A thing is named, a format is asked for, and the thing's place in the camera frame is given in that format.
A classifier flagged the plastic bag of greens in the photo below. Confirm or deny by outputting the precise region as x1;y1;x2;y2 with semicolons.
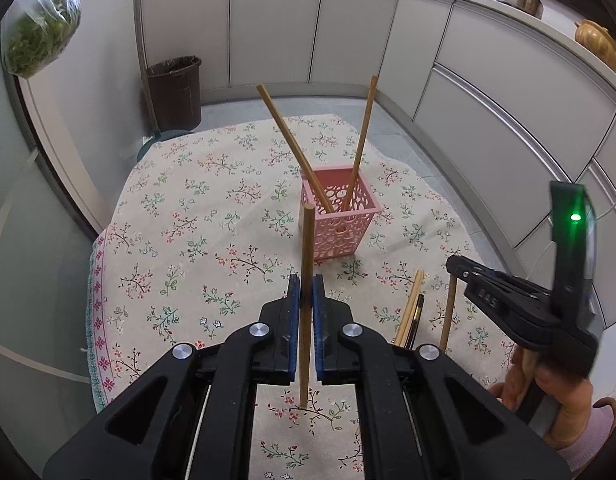
0;0;83;78

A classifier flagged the person's right hand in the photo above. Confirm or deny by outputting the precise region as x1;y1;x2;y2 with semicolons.
488;345;616;451

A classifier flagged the dark brown trash bin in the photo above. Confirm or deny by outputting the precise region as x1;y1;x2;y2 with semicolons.
146;56;203;132

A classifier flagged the pink perforated plastic basket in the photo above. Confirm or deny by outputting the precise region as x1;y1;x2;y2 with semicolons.
300;165;381;261

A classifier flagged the floral tablecloth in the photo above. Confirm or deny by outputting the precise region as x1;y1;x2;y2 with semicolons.
85;114;528;480

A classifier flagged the frosted glass sliding door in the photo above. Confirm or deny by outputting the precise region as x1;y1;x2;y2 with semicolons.
0;75;104;480

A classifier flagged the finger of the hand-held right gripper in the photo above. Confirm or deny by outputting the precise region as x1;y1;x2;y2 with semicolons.
446;255;554;307

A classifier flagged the black chopstick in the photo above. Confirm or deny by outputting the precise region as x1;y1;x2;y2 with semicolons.
407;294;425;349

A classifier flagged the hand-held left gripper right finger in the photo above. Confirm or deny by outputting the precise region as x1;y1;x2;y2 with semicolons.
312;274;571;480

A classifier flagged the dark blue round object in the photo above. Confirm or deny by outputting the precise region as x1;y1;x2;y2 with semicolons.
137;129;191;162

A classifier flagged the tan bamboo chopstick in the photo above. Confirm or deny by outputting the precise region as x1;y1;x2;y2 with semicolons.
439;272;457;351
341;75;379;211
299;204;316;407
256;84;335;213

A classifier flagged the yellow clay pot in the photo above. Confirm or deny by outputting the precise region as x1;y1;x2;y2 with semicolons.
574;19;616;73

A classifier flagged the pink clothing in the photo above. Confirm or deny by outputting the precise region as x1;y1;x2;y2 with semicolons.
558;400;616;480

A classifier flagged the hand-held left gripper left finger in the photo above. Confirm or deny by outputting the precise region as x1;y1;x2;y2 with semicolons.
43;274;303;480

